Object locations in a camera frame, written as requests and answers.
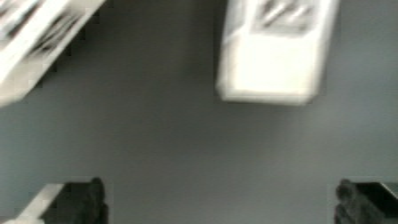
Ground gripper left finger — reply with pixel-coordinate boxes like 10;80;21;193
10;177;110;224

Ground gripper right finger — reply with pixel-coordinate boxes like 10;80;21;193
334;179;398;224

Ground white leg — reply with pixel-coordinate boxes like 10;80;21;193
216;0;341;105

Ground white square table top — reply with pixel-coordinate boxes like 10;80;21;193
0;0;106;108

